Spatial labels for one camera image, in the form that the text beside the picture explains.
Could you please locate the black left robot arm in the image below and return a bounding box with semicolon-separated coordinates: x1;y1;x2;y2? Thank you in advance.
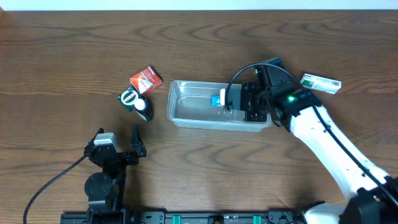
84;126;147;223

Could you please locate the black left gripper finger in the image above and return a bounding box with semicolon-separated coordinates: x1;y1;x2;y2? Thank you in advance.
130;125;147;157
93;128;104;140

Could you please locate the dark syrup bottle white cap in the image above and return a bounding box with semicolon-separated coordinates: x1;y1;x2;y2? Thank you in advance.
134;98;154;121

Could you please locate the green Zam-Buk box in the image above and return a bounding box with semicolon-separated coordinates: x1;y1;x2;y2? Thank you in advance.
117;86;141;112

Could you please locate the black mounting rail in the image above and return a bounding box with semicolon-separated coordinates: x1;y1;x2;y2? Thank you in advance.
60;209;306;224

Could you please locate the clear plastic container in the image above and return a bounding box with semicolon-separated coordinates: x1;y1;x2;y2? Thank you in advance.
167;80;272;132

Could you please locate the white green medicine box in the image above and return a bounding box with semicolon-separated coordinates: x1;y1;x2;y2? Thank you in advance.
300;73;342;94

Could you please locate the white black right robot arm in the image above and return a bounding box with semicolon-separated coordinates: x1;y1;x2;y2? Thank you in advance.
243;58;397;223

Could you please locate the red medicine box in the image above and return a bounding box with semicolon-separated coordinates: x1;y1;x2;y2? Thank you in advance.
129;66;164;96

